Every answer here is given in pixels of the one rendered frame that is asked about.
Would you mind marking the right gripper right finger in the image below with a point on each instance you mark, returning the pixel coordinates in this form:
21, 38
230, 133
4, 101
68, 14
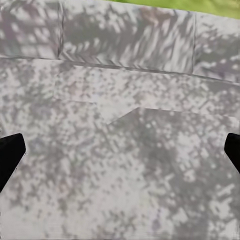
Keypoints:
232, 149

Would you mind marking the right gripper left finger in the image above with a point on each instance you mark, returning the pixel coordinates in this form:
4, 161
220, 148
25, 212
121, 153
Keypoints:
12, 149

